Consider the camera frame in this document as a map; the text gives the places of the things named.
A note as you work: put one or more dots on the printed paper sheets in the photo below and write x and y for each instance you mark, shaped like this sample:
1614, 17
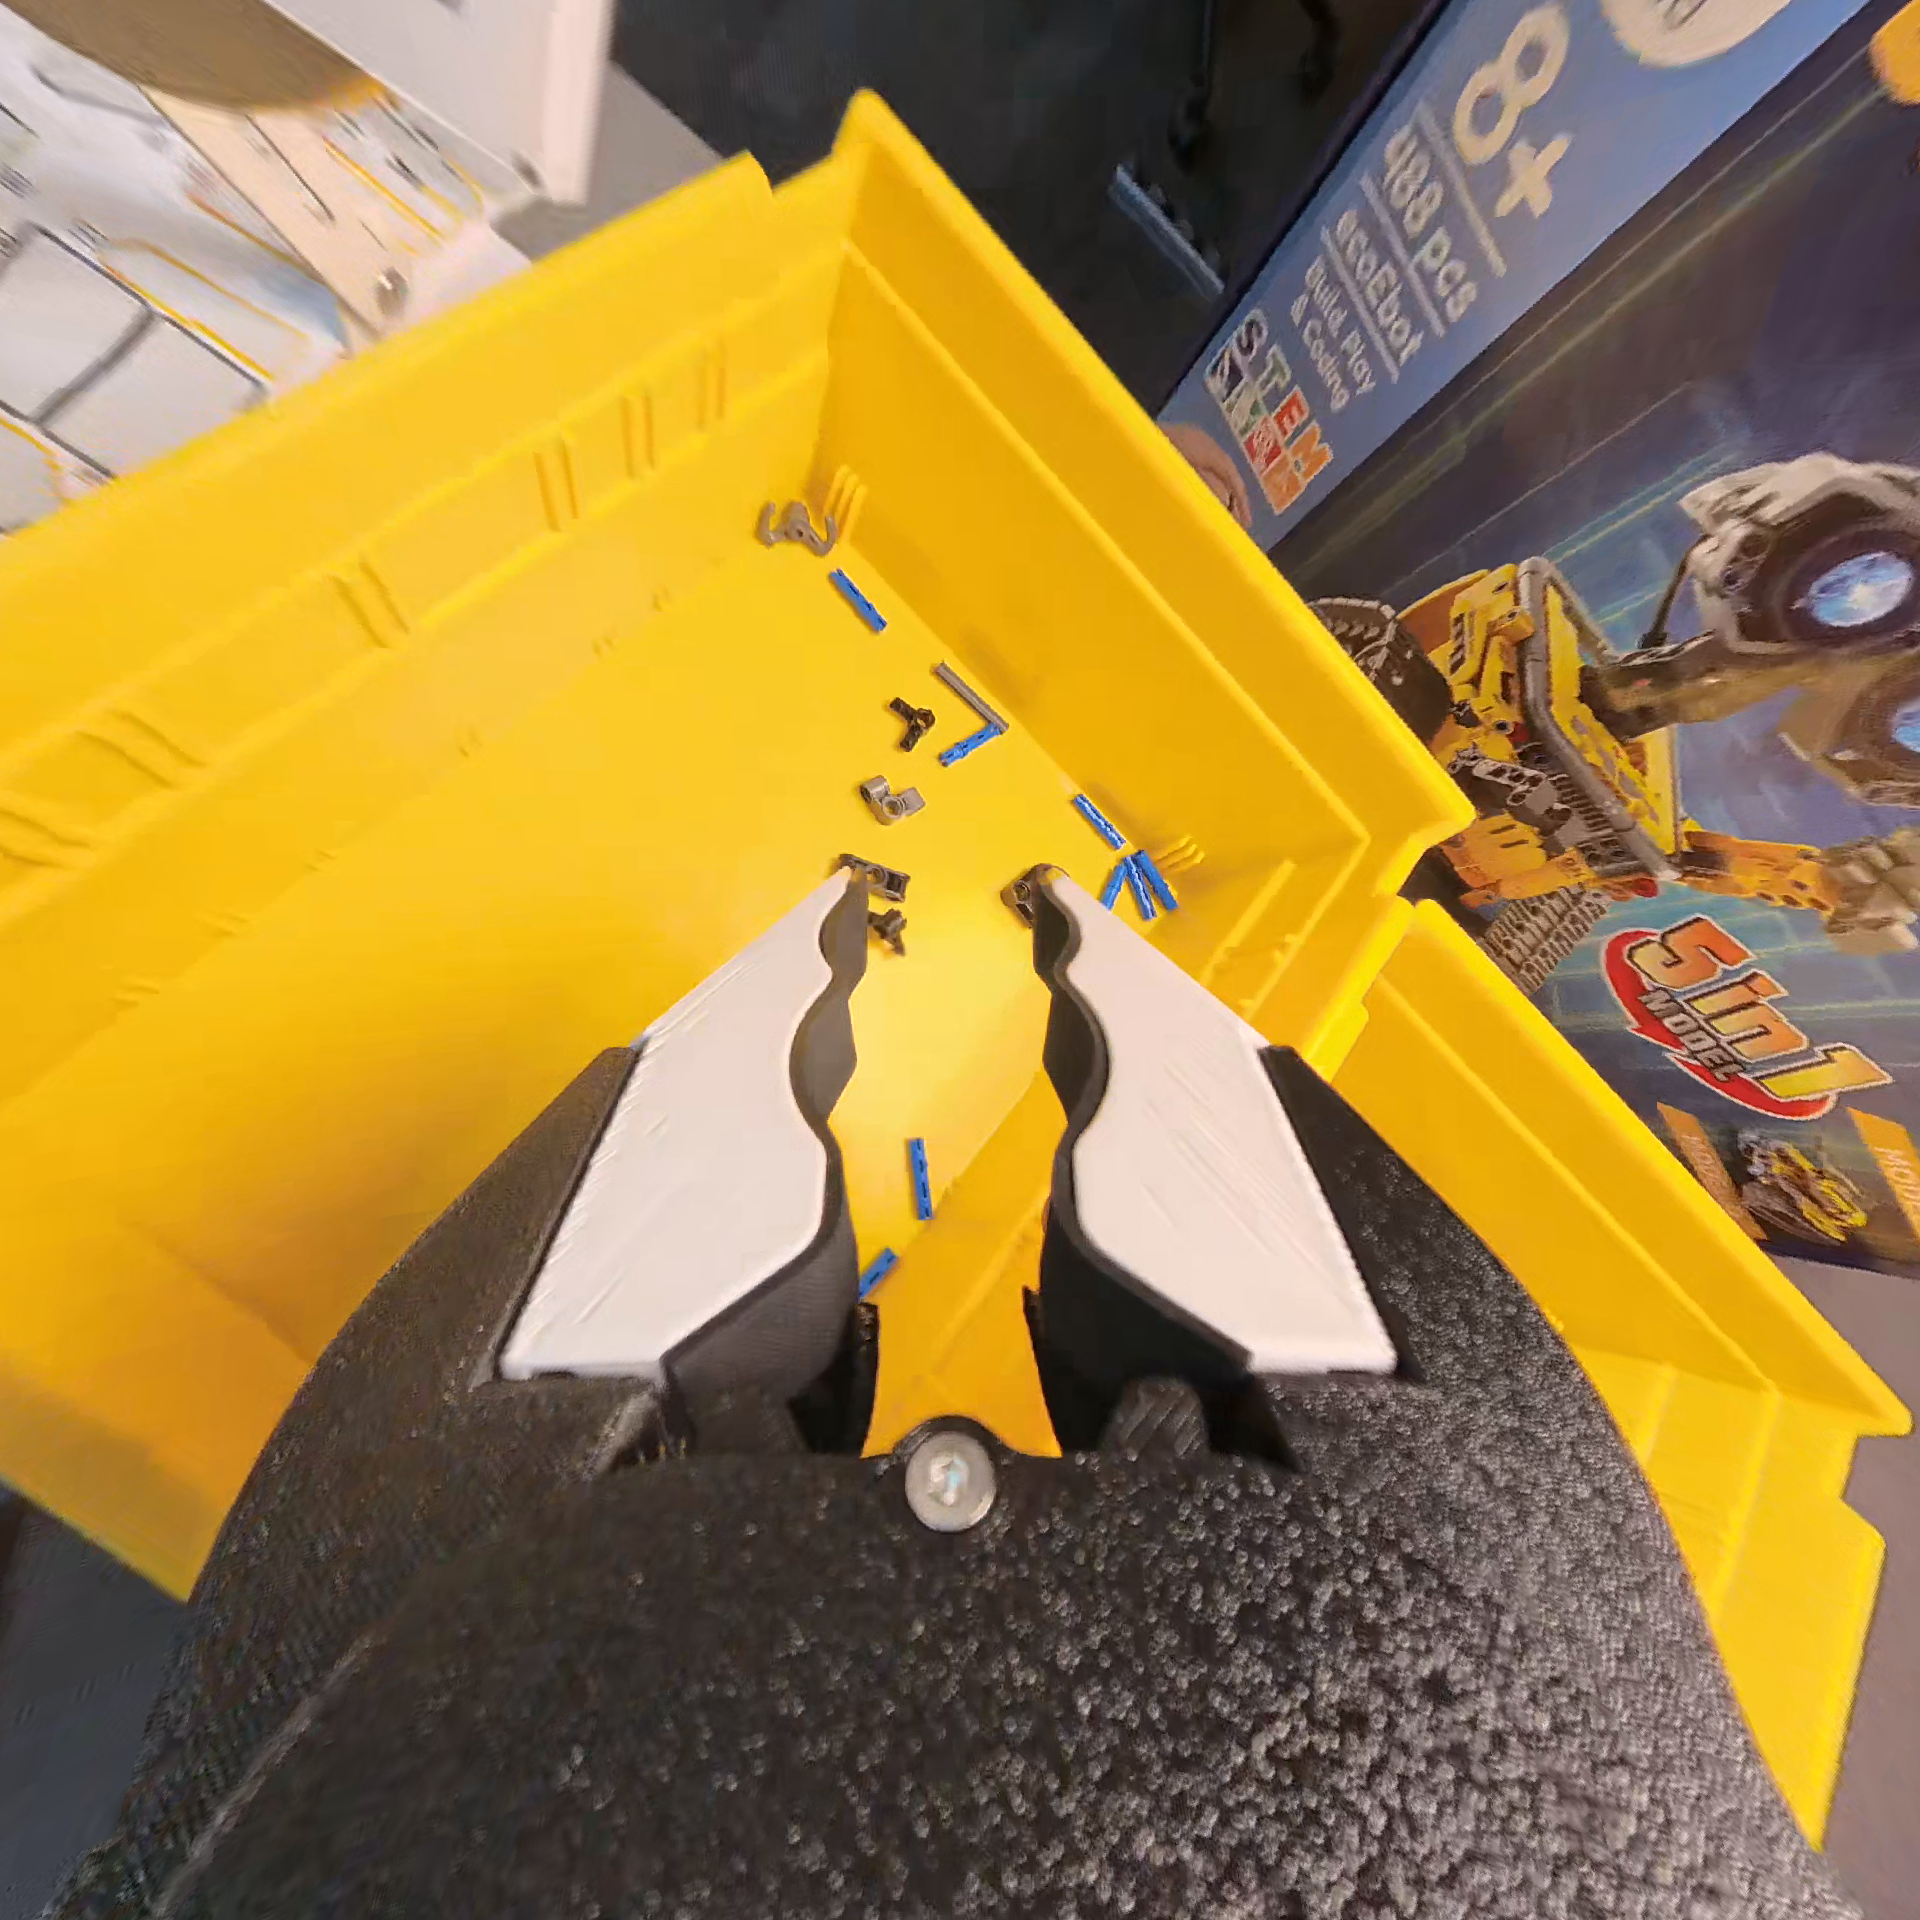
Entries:
181, 270

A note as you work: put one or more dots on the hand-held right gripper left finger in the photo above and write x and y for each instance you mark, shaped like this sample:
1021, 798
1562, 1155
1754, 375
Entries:
693, 1196

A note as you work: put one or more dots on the small dark connector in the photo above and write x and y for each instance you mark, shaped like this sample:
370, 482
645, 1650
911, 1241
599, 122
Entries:
905, 714

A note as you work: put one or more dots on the yellow parts tray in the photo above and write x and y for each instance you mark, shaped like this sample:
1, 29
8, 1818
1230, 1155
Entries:
452, 904
1684, 1406

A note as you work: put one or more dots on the small grey bracket piece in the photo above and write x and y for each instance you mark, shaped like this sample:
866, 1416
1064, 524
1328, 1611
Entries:
802, 524

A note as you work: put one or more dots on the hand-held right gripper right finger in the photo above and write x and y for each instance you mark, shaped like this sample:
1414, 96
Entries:
1213, 1196

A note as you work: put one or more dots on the blue toy set box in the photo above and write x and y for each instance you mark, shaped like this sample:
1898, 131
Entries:
1684, 357

